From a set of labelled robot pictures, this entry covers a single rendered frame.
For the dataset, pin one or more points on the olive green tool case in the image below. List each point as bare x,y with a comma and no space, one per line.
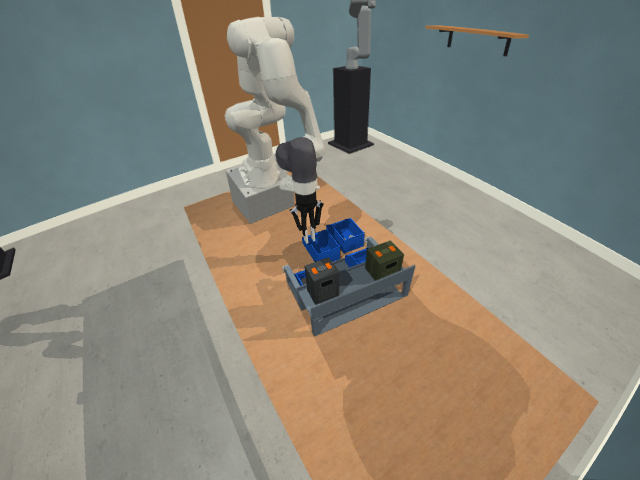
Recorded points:
383,260

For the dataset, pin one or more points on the blue open-front bin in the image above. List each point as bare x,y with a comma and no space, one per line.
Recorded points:
299,276
323,247
359,256
343,229

